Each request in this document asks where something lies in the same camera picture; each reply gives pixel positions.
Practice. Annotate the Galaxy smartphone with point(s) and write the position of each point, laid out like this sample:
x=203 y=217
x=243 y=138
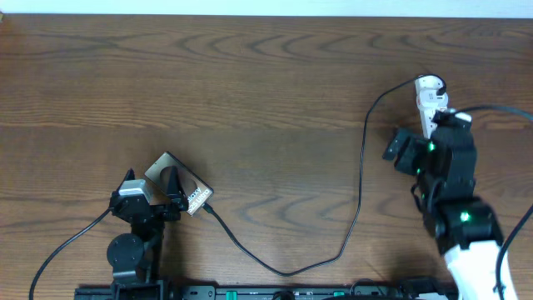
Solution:
x=195 y=190

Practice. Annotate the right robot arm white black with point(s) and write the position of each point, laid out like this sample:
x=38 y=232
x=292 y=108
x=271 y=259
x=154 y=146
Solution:
x=467 y=233

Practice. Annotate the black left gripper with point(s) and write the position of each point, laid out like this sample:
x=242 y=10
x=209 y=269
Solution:
x=176 y=207

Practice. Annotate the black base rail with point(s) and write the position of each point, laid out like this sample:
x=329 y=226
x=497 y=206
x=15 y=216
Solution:
x=414 y=288

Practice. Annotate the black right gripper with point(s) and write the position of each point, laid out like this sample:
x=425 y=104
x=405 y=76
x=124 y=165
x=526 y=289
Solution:
x=413 y=147

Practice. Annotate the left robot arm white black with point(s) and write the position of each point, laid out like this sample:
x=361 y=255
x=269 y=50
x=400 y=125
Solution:
x=135 y=256

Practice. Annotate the white power strip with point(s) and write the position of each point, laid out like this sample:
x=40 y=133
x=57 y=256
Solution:
x=431 y=97

